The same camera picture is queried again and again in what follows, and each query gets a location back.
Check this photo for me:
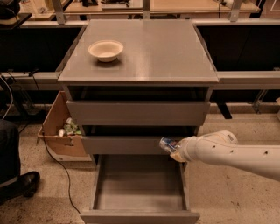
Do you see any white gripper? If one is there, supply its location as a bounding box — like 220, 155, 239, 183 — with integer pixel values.
170, 136, 198, 163

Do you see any silver blue redbull can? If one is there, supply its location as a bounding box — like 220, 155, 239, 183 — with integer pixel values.
159, 137, 180, 154

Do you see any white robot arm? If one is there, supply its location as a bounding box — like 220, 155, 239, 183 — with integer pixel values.
171, 130, 280, 181

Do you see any grey bottom drawer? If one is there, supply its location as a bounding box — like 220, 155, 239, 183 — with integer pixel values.
80, 155, 200, 224

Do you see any grey drawer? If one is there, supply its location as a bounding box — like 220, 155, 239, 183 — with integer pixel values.
80, 155, 200, 224
66, 100, 210, 126
80, 125, 200, 156

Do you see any grey drawer cabinet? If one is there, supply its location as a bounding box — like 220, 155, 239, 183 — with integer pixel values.
59, 19, 219, 157

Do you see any grey middle drawer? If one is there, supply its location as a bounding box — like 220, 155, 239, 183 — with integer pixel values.
80, 125, 200, 156

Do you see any grey top drawer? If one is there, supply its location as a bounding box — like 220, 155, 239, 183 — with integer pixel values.
66, 100, 210, 126

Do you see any cardboard box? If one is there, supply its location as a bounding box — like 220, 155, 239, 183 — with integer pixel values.
38, 91, 90, 161

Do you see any crumpled trash in box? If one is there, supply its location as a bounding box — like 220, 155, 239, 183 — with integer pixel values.
58, 117, 81, 137

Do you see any white paper bowl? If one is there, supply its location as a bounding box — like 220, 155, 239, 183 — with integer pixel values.
87, 40, 124, 63

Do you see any black shoe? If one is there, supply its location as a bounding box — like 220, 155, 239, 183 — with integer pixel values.
0, 171, 40, 204

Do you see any dark trouser leg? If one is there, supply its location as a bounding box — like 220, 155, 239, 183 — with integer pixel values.
0, 120, 21, 187

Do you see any wooden workbench in background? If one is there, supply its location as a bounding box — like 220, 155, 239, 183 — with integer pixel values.
20, 0, 261, 20

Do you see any grey metal rail frame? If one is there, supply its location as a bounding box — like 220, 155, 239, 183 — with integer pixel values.
0, 18, 280, 91

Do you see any black cable on floor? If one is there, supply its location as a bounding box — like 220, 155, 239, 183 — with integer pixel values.
29, 69, 81, 214

